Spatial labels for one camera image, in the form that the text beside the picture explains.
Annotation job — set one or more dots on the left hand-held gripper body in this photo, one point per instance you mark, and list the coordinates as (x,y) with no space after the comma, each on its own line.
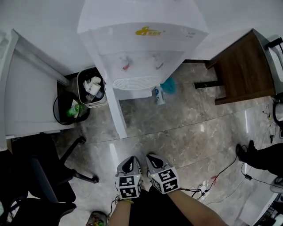
(128,185)

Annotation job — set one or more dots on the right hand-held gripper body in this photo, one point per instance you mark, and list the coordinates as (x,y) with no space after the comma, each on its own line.
(164,178)

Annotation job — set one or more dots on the white water dispenser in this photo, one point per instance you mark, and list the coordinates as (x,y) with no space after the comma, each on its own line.
(143,42)

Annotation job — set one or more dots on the person's right forearm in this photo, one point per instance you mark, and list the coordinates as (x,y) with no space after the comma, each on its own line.
(196,209)

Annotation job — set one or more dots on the person's left forearm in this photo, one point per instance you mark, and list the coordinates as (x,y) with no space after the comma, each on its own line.
(119,214)

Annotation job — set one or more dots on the yellow-green wristband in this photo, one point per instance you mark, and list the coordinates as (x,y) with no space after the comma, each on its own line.
(127,200)

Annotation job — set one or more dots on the person's black clothing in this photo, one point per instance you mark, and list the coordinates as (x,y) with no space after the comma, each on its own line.
(152,209)

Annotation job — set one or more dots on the white power strip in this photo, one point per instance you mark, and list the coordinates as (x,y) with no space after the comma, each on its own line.
(204,187)

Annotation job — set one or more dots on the container of colourful items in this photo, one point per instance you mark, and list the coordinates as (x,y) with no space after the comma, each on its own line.
(97,218)

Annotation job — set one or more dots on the white and blue bottle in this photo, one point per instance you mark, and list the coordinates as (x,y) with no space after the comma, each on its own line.
(159,95)

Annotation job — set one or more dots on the green plastic bottle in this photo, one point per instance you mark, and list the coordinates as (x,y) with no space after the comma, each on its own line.
(76,110)

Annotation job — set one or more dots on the teal cloth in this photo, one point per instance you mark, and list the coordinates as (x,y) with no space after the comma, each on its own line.
(169,85)

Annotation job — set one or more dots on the white drip tray grille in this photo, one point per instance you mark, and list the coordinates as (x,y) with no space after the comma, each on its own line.
(136,82)

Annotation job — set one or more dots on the black power adapter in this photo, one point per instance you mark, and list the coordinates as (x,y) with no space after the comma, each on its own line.
(248,176)

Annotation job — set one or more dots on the white bin with black liner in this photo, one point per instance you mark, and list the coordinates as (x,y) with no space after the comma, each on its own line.
(91,88)

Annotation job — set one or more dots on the black office chair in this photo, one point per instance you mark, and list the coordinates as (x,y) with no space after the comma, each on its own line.
(37,181)

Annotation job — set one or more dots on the white desk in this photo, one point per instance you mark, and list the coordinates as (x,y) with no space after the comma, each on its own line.
(28,92)

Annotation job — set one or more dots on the white sink basin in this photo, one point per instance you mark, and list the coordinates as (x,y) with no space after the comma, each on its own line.
(276,57)

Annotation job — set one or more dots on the black faucet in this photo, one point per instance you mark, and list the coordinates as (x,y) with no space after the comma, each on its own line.
(277,42)

